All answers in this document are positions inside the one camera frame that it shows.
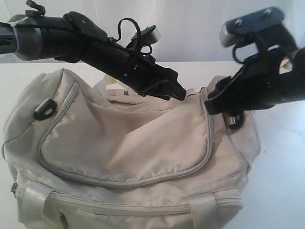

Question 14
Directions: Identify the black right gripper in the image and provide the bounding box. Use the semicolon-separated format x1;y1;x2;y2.
204;48;305;114

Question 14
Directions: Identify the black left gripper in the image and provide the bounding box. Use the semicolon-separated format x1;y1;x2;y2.
88;42;186;100

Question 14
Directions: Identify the cream fabric duffel bag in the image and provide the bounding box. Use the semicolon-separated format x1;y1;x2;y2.
2;69;260;229

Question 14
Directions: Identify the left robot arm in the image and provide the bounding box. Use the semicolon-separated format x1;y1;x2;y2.
0;11;186;100

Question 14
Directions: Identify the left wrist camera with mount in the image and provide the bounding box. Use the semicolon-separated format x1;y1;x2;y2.
126;25;161;49

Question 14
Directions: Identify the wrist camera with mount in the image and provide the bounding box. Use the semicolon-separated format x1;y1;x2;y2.
126;25;161;49
219;7;298;64

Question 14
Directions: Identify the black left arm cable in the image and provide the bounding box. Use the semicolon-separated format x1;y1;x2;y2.
108;18;153;55

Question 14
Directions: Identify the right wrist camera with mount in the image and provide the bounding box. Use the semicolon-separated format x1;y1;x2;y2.
219;7;298;64

